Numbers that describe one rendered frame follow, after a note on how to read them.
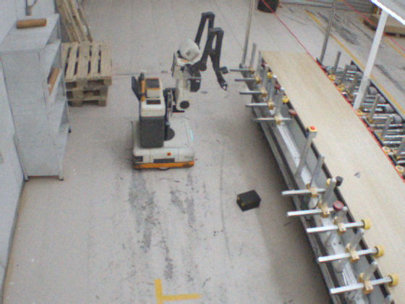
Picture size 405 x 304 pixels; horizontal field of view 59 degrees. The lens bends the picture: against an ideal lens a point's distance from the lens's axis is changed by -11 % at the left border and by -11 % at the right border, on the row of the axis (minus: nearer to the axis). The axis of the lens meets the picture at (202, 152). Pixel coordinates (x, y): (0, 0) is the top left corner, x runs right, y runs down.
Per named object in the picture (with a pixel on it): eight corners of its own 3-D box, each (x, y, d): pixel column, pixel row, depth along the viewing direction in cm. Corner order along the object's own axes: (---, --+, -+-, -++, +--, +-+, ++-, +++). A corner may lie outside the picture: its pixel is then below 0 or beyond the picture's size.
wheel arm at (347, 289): (330, 296, 223) (332, 293, 220) (328, 291, 225) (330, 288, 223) (393, 282, 231) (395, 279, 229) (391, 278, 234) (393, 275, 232)
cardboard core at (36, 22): (16, 22, 338) (44, 19, 343) (17, 19, 344) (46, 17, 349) (16, 29, 343) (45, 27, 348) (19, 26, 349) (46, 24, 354)
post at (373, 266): (346, 304, 247) (374, 266, 216) (345, 300, 250) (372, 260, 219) (351, 303, 248) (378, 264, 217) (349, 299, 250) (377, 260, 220)
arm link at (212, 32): (208, 24, 347) (210, 28, 340) (223, 27, 351) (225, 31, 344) (196, 66, 374) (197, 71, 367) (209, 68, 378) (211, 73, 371)
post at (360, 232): (336, 273, 264) (361, 231, 234) (335, 270, 267) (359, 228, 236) (340, 273, 265) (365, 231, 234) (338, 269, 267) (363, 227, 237)
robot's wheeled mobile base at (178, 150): (132, 170, 426) (131, 153, 410) (131, 134, 474) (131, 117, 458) (194, 168, 438) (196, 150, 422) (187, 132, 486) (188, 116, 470)
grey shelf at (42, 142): (25, 181, 401) (-5, 52, 302) (37, 132, 468) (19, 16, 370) (63, 180, 408) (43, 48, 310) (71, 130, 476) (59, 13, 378)
